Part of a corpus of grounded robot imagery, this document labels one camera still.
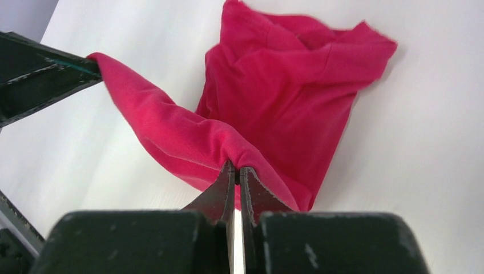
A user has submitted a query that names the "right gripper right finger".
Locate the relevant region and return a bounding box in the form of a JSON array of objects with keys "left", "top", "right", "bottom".
[{"left": 239, "top": 167, "right": 292, "bottom": 273}]

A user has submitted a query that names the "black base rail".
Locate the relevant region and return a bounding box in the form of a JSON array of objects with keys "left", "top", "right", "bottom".
[{"left": 1, "top": 193, "right": 45, "bottom": 274}]

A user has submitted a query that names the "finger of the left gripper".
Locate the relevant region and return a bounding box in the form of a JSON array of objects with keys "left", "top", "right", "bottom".
[{"left": 1, "top": 32, "right": 102, "bottom": 127}]

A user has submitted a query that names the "pink t shirt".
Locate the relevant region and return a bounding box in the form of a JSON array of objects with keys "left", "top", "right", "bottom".
[{"left": 90, "top": 1, "right": 397, "bottom": 211}]

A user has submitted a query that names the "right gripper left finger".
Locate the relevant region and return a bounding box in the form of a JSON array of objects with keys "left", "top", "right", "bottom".
[{"left": 183, "top": 160, "right": 235, "bottom": 273}]

